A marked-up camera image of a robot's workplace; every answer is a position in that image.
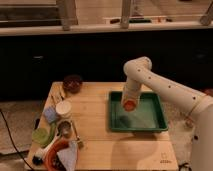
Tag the small metal cup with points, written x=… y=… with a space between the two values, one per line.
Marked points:
x=64 y=129

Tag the orange bowl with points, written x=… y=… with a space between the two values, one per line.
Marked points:
x=52 y=162

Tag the wooden table leg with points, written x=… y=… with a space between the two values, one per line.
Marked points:
x=125 y=14
x=67 y=13

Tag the grey cloth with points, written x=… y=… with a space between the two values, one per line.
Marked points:
x=68 y=156

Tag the green round lid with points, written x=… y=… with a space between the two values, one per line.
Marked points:
x=40 y=135

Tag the wooden spoon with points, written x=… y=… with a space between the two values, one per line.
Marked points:
x=78 y=138

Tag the wooden table leg left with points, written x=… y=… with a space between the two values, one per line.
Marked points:
x=67 y=13

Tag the green plastic tray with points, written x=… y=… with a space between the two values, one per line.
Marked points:
x=147 y=117

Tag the dark red bowl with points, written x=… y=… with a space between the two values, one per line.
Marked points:
x=72 y=83

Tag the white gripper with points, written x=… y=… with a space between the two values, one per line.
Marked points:
x=131 y=91

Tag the blue sponge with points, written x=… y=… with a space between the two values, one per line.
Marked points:
x=50 y=114

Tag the red apple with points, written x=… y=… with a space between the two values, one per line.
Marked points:
x=129 y=106

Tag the wooden table leg middle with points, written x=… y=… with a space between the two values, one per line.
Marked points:
x=125 y=14

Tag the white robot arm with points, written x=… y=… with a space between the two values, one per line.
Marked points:
x=198 y=106

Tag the white handled brush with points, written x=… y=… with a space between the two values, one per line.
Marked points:
x=40 y=154

